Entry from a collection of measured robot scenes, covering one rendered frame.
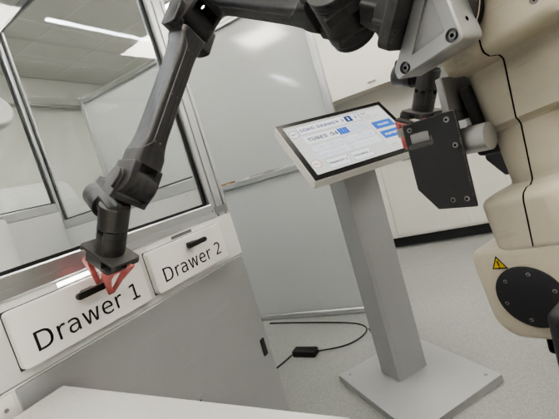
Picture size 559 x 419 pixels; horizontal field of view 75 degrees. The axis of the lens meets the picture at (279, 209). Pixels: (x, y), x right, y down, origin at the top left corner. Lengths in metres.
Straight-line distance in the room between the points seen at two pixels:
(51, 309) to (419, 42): 0.77
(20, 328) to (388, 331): 1.29
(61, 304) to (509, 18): 0.88
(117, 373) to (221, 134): 1.92
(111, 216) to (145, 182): 0.09
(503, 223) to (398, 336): 1.08
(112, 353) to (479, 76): 0.89
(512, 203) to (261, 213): 2.01
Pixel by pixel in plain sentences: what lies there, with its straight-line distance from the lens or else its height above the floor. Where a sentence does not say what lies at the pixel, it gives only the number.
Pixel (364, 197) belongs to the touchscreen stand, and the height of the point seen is 0.83.
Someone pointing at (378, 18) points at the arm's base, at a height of 1.19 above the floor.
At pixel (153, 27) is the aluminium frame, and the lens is 1.29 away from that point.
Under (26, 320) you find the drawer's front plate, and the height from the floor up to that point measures 0.90.
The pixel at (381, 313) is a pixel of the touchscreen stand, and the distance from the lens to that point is 1.61.
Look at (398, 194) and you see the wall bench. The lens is 3.52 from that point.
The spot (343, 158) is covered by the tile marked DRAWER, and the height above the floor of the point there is 1.01.
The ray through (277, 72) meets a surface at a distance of 2.40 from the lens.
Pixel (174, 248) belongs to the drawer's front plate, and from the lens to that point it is 1.02.
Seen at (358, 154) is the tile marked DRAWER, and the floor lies 1.00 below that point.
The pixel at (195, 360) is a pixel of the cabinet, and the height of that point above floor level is 0.60.
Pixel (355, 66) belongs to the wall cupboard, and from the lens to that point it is 3.92.
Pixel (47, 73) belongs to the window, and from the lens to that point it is 1.01.
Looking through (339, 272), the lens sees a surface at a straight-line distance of 2.43.
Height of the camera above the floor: 1.03
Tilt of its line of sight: 6 degrees down
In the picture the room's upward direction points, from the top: 16 degrees counter-clockwise
